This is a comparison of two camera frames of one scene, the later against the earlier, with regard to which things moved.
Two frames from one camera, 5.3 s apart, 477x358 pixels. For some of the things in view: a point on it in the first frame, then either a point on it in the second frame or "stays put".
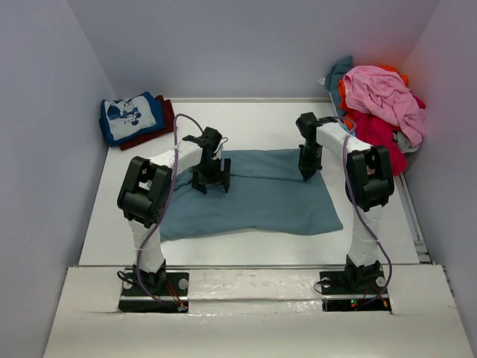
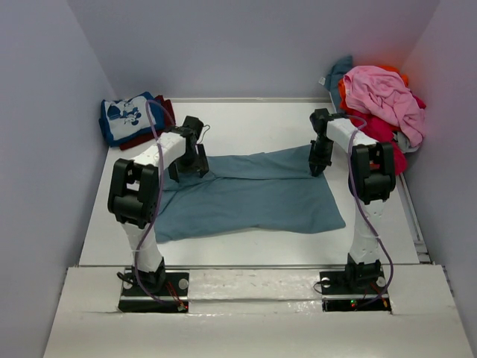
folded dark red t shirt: [167, 110] stays put
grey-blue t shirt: [267, 195] stays put
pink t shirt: [380, 91] stays put
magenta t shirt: [379, 132] stays put
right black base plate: [354, 291] stays put
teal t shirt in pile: [332, 83] stays put
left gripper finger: [197, 184] -> [174, 172]
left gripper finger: [226, 174] -> [203, 162]
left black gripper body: [209, 174] -> [188, 162]
